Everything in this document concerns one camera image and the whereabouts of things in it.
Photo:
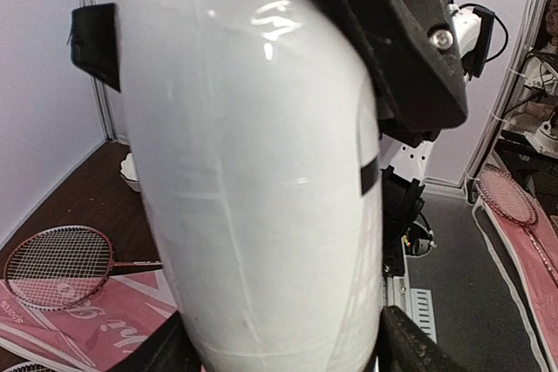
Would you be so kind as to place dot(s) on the spare pink bag outside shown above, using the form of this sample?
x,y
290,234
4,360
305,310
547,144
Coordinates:
x,y
527,260

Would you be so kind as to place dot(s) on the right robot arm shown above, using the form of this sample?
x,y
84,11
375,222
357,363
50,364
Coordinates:
x,y
405,198

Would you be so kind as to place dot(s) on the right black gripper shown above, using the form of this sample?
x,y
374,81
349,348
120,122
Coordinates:
x,y
410,50

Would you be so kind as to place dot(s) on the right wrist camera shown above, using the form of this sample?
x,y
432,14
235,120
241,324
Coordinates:
x,y
474,24

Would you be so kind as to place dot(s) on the right aluminium frame post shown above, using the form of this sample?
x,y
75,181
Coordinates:
x,y
458,153

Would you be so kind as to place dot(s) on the white fluted bowl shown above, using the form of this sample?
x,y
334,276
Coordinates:
x,y
128,173

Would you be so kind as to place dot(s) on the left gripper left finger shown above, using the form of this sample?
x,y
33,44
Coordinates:
x,y
168,349

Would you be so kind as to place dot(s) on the white shuttlecock tube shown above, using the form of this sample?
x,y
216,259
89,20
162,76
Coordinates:
x,y
253,130

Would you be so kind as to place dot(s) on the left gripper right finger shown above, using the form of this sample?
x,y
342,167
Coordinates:
x,y
403,346

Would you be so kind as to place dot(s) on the aluminium front rail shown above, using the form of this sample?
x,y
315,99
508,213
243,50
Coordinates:
x,y
415,302

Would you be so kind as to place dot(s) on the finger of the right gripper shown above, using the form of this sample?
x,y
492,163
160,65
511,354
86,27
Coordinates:
x,y
93,41

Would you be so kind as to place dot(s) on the spare pink racket outside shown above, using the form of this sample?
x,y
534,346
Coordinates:
x,y
506,197

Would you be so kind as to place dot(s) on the pink racket cover bag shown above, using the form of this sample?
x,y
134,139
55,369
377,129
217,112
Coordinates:
x,y
95,335

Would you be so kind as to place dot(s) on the pink badminton racket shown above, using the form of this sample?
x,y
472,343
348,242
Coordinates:
x,y
62,267
27,367

